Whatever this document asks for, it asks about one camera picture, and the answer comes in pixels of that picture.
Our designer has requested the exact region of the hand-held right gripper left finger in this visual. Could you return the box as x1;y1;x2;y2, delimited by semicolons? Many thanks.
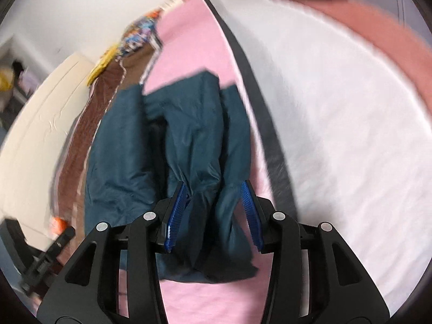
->
36;181;188;324

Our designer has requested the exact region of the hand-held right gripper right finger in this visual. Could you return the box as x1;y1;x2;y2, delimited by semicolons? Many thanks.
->
239;180;376;324

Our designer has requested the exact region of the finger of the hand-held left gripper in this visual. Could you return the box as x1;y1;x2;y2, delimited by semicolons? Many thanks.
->
45;226;77;263

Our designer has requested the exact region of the teal puffer jacket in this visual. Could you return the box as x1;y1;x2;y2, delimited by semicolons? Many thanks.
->
83;70;261;283

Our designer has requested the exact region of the orange plastic bag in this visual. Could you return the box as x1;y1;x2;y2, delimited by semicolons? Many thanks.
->
48;217;69;237

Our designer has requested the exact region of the cream wooden headboard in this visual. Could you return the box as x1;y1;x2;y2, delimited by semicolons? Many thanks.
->
0;52;99;241

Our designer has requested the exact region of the striped bed blanket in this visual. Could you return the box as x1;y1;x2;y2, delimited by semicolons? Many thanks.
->
50;0;432;324

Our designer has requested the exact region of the pale pink hanging garment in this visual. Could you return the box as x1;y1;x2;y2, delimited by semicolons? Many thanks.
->
19;70;38;92

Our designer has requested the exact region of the yellow pillow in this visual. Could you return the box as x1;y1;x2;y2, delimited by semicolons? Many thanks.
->
86;41;119;87

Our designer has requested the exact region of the cream yellow hanging garment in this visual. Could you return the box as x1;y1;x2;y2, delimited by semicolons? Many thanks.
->
0;67;18;92

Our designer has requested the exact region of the colourful printed pillow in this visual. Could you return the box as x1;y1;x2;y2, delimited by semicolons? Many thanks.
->
121;9;163;55

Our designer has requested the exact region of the white door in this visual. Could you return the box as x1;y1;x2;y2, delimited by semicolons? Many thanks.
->
388;0;426;38

